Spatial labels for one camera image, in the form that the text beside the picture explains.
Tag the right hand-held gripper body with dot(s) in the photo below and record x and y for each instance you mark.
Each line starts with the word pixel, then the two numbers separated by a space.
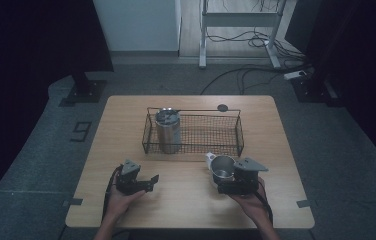
pixel 246 176

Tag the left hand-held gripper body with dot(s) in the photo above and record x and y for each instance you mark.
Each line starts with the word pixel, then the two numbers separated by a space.
pixel 129 176

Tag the person's left hand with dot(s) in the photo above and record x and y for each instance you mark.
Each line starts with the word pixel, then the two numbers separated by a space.
pixel 121 203

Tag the person's right hand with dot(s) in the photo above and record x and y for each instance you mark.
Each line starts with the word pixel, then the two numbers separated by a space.
pixel 249 205

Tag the steel tumbler with lid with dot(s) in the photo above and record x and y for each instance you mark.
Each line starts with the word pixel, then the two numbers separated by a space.
pixel 168 133

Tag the grey tape strip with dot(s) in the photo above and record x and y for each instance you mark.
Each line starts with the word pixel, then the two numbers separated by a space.
pixel 303 203

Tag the black round disc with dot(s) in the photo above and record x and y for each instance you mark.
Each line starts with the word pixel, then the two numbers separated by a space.
pixel 222 107

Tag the black stand base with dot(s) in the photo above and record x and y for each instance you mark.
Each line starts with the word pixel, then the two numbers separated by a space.
pixel 86 90
pixel 312 90

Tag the white power strip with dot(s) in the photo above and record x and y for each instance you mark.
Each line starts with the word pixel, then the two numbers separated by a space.
pixel 294 74

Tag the white cabinet panel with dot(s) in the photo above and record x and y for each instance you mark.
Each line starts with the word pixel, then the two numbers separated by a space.
pixel 136 25

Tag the dark curtain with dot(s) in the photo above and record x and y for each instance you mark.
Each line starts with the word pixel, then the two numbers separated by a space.
pixel 359 66
pixel 32 40

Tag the white metal desk frame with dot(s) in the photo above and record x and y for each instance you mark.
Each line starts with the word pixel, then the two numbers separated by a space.
pixel 239 20

